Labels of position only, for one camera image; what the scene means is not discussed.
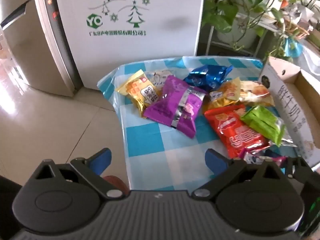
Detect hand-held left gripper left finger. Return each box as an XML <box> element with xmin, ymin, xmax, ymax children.
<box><xmin>35</xmin><ymin>148</ymin><xmax>128</xmax><ymax>201</ymax></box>

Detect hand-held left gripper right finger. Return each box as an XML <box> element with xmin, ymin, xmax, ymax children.
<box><xmin>191</xmin><ymin>149</ymin><xmax>283</xmax><ymax>202</ymax></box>

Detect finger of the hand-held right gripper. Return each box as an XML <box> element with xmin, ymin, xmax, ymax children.
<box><xmin>286</xmin><ymin>156</ymin><xmax>313</xmax><ymax>184</ymax></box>

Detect red snack packet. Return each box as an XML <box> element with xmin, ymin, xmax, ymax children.
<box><xmin>204</xmin><ymin>104</ymin><xmax>270</xmax><ymax>158</ymax></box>

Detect white cardboard box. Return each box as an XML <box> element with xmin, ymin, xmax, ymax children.
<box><xmin>259</xmin><ymin>56</ymin><xmax>320</xmax><ymax>168</ymax></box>

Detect blue foil snack packet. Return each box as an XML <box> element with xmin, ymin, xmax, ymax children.
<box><xmin>184</xmin><ymin>64</ymin><xmax>233</xmax><ymax>92</ymax></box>

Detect reddish brown round object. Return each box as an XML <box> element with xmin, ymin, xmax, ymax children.
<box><xmin>103</xmin><ymin>175</ymin><xmax>126</xmax><ymax>193</ymax></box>

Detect pink snack packet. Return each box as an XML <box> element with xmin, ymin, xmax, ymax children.
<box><xmin>239</xmin><ymin>149</ymin><xmax>288</xmax><ymax>168</ymax></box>

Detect blue checked tablecloth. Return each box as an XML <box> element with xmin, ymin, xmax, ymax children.
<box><xmin>97</xmin><ymin>56</ymin><xmax>300</xmax><ymax>190</ymax></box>

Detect green snack packet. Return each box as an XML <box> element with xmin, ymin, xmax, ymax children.
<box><xmin>240</xmin><ymin>106</ymin><xmax>287</xmax><ymax>147</ymax></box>

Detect orange yellow snack packet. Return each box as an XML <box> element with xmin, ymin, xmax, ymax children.
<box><xmin>207</xmin><ymin>77</ymin><xmax>242</xmax><ymax>109</ymax></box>

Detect purple snack packet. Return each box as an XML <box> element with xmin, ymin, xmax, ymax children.
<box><xmin>144</xmin><ymin>75</ymin><xmax>207</xmax><ymax>139</ymax></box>

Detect clear bread packet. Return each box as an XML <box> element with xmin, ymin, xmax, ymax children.
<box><xmin>239</xmin><ymin>80</ymin><xmax>275</xmax><ymax>107</ymax></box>

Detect white cartoon snack packet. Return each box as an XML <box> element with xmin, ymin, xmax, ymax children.
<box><xmin>145</xmin><ymin>70</ymin><xmax>173</xmax><ymax>88</ymax></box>

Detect translucent plastic sheet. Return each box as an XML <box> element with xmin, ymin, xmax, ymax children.
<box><xmin>299</xmin><ymin>42</ymin><xmax>320</xmax><ymax>77</ymax></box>

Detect blue plastic wrapping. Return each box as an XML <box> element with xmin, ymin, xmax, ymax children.
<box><xmin>284</xmin><ymin>37</ymin><xmax>303</xmax><ymax>58</ymax></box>

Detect white plant pot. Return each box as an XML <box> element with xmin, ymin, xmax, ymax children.
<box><xmin>217</xmin><ymin>12</ymin><xmax>260</xmax><ymax>48</ymax></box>

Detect wicker basket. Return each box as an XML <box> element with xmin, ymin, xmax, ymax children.
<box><xmin>287</xmin><ymin>22</ymin><xmax>314</xmax><ymax>40</ymax></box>

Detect white refrigerator with tree print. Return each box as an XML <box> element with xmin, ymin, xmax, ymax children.
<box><xmin>0</xmin><ymin>0</ymin><xmax>206</xmax><ymax>98</ymax></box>

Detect green leafy potted plant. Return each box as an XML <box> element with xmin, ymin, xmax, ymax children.
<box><xmin>202</xmin><ymin>0</ymin><xmax>320</xmax><ymax>63</ymax></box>

